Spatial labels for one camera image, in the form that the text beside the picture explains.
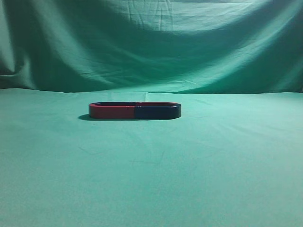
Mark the green cloth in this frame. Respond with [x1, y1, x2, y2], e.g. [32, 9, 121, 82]
[0, 0, 303, 227]

